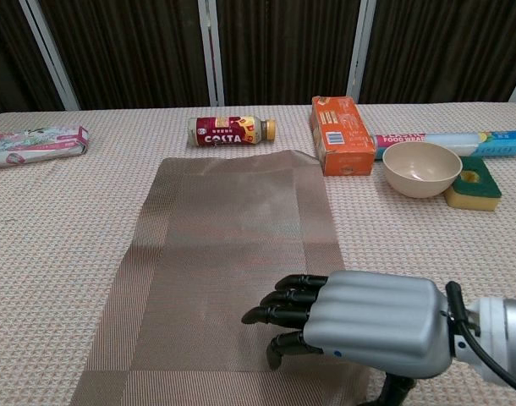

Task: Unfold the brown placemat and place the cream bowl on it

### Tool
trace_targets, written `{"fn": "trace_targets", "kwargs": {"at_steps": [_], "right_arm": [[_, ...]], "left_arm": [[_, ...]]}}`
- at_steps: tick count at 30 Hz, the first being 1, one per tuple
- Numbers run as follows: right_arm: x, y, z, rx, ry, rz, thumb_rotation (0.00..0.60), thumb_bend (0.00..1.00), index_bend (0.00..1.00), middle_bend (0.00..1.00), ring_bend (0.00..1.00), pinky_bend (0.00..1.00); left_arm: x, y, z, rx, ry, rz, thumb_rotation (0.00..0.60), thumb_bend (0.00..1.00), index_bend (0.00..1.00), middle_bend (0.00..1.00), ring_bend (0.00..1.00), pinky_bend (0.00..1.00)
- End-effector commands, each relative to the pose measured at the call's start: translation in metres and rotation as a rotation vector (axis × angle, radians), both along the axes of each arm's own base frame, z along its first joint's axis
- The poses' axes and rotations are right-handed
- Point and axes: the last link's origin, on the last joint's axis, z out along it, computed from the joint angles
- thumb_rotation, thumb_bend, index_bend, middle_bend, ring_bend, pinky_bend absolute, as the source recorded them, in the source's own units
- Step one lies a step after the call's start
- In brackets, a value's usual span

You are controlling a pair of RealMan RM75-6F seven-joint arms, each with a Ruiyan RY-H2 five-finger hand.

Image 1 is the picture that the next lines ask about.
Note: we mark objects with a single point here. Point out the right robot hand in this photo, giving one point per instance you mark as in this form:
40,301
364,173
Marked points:
376,321

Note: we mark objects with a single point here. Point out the plastic food wrap roll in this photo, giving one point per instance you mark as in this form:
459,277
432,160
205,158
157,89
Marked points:
461,141

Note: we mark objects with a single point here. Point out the beige woven tablecloth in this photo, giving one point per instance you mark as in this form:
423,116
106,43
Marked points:
72,220

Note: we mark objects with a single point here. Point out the pink floral box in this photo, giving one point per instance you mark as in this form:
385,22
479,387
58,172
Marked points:
34,146

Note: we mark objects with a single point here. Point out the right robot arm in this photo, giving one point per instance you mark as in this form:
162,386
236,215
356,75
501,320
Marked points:
507,334

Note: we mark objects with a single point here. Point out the Costa coffee bottle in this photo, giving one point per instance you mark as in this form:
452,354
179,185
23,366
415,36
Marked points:
228,132

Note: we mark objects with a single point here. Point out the green yellow sponge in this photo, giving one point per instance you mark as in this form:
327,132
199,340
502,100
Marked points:
473,190

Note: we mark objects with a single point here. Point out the brown woven placemat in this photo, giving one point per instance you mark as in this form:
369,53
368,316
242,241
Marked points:
224,237

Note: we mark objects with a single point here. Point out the orange cardboard box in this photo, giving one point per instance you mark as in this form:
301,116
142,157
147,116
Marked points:
342,139

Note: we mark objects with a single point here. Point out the light brown bowl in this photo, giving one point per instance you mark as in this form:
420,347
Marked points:
423,169

